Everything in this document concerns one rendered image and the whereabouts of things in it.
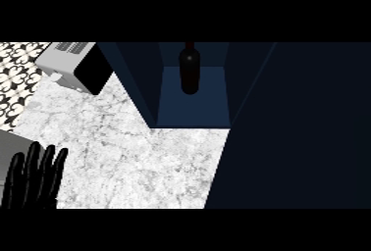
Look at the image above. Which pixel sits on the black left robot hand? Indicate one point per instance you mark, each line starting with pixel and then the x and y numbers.
pixel 35 183

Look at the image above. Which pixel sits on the dark blue cabinet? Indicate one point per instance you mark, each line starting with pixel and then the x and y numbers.
pixel 193 108

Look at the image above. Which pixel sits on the dark wine bottle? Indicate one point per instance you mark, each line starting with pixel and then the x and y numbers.
pixel 190 72

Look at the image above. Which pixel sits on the grey toaster appliance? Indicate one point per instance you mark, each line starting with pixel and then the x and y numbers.
pixel 78 67

